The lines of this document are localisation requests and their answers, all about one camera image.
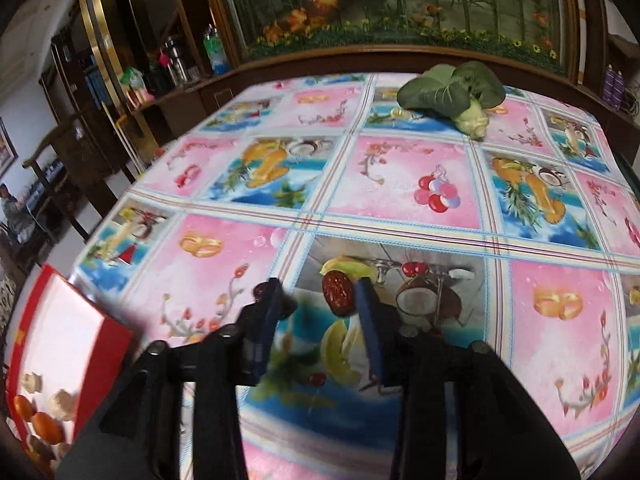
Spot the red-rimmed white tray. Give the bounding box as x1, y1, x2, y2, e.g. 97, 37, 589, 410
5, 262, 136, 480

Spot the steel thermos flask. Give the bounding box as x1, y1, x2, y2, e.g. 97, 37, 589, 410
161, 35, 193, 88

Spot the flower and bamboo glass panel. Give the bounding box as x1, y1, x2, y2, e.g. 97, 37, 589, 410
215, 0, 576, 73

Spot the stack of blue boxes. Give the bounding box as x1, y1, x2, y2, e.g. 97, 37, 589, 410
82, 55, 108, 111

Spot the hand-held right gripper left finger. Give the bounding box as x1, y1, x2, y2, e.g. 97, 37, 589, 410
55, 277, 286, 480

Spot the green bok choy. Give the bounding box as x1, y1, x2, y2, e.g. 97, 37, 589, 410
396, 61, 507, 141

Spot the red date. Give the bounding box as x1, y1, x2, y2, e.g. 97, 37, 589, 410
321, 271, 358, 317
251, 281, 299, 320

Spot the dark wooden chair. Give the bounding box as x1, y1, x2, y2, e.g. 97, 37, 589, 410
22, 110, 136, 241

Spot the green-labelled plastic bottle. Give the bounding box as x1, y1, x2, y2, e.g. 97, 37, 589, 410
202, 27, 232, 77

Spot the framed wall picture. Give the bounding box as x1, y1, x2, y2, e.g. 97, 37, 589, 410
0, 117, 18, 166

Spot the orange tangerine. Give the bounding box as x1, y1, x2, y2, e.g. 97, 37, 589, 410
13, 394, 37, 421
32, 412, 66, 445

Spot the fruit-printed tablecloth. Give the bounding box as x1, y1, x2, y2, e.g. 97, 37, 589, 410
67, 72, 640, 480

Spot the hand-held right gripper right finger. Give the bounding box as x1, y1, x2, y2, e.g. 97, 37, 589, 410
354, 279, 583, 480

